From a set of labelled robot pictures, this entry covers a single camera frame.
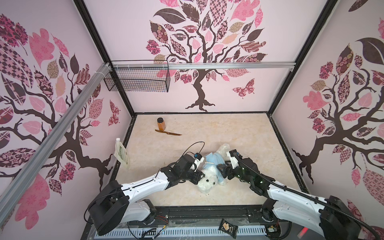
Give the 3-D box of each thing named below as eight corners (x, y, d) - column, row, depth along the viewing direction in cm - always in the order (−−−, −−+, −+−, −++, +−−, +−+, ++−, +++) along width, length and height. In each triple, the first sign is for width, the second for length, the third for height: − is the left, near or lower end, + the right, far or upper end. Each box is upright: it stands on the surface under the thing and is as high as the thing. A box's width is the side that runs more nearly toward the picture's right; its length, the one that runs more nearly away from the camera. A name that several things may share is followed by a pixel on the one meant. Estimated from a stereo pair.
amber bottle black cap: (159, 130, 111) (156, 122, 104) (160, 125, 114) (157, 117, 107) (164, 130, 111) (162, 122, 104) (165, 125, 114) (163, 117, 107)
